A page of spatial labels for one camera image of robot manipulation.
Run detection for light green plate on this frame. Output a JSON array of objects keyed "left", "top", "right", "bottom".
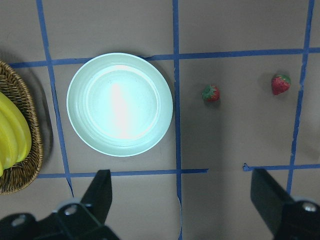
[{"left": 66, "top": 52, "right": 173, "bottom": 157}]

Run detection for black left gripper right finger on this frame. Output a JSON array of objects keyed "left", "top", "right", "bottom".
[{"left": 250, "top": 168, "right": 320, "bottom": 240}]

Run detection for yellow banana bunch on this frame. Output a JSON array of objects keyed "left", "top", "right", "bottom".
[{"left": 0, "top": 93, "right": 32, "bottom": 176}]

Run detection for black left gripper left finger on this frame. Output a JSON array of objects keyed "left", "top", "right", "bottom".
[{"left": 53, "top": 170, "right": 112, "bottom": 240}]

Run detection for red strawberry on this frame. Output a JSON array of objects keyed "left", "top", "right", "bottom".
[{"left": 201, "top": 84, "right": 220, "bottom": 102}]

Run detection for woven wicker basket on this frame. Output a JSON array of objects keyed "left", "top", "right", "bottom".
[{"left": 0, "top": 61, "right": 44, "bottom": 195}]

